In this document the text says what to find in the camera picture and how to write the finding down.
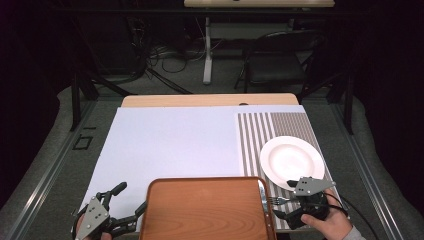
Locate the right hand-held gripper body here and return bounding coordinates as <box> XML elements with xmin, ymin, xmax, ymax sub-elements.
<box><xmin>293</xmin><ymin>176</ymin><xmax>337</xmax><ymax>222</ymax></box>

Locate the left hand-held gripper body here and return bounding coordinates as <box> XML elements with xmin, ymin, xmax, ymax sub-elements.
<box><xmin>70</xmin><ymin>191</ymin><xmax>118</xmax><ymax>240</ymax></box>

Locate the silver fork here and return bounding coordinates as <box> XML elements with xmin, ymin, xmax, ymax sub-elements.
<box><xmin>267</xmin><ymin>196</ymin><xmax>292</xmax><ymax>206</ymax></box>

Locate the white round plate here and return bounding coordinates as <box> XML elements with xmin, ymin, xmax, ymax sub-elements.
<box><xmin>259</xmin><ymin>135</ymin><xmax>326</xmax><ymax>192</ymax></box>

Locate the silver table knife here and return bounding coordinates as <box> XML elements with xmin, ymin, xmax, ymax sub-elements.
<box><xmin>258</xmin><ymin>185</ymin><xmax>270</xmax><ymax>215</ymax></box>

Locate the brown wooden tray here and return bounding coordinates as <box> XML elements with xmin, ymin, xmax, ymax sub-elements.
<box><xmin>139</xmin><ymin>176</ymin><xmax>278</xmax><ymax>240</ymax></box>

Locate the person's left hand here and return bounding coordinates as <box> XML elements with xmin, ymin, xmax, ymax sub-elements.
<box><xmin>75</xmin><ymin>214</ymin><xmax>113</xmax><ymax>240</ymax></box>

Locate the person's right hand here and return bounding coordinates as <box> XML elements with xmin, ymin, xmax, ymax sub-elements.
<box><xmin>300</xmin><ymin>190</ymin><xmax>353</xmax><ymax>240</ymax></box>

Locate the striped placemat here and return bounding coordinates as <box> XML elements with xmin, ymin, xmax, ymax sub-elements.
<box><xmin>237</xmin><ymin>112</ymin><xmax>343</xmax><ymax>231</ymax></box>

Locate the white table cover board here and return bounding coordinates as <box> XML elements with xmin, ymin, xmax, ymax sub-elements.
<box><xmin>70</xmin><ymin>104</ymin><xmax>308</xmax><ymax>234</ymax></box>

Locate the black metal stand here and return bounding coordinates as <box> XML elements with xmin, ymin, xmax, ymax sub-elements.
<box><xmin>68</xmin><ymin>71</ymin><xmax>134</xmax><ymax>132</ymax></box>
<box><xmin>298</xmin><ymin>66</ymin><xmax>355</xmax><ymax>135</ymax></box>

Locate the light desk with white leg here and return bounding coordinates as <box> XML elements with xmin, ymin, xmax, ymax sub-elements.
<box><xmin>183</xmin><ymin>0</ymin><xmax>335</xmax><ymax>85</ymax></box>

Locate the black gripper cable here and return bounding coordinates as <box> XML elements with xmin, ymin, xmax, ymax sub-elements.
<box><xmin>319</xmin><ymin>191</ymin><xmax>381</xmax><ymax>240</ymax></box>

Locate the grey floor rail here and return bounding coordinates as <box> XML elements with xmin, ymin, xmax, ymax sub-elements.
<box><xmin>6</xmin><ymin>99</ymin><xmax>98</xmax><ymax>240</ymax></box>
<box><xmin>329</xmin><ymin>99</ymin><xmax>406</xmax><ymax>240</ymax></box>

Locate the bundle of floor cables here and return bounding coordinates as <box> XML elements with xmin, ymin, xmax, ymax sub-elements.
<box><xmin>126</xmin><ymin>16</ymin><xmax>208</xmax><ymax>84</ymax></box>

